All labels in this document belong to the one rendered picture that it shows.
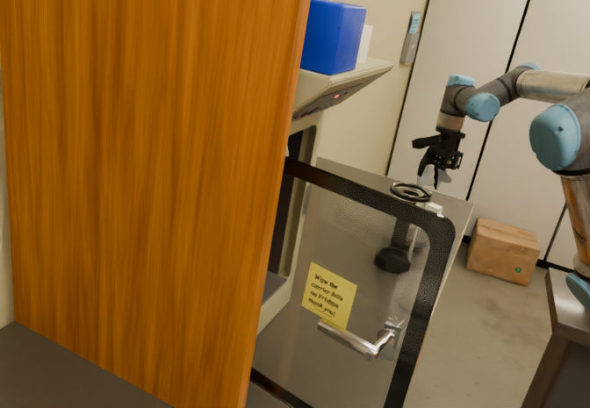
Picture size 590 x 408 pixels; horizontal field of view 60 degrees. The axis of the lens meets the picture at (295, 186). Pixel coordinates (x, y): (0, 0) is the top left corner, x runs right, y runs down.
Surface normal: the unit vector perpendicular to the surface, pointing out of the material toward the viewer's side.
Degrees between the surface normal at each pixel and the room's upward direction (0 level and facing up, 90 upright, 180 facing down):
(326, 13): 90
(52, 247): 90
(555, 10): 90
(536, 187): 90
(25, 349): 0
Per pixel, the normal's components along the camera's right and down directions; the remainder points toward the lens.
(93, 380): 0.16, -0.92
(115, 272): -0.42, 0.28
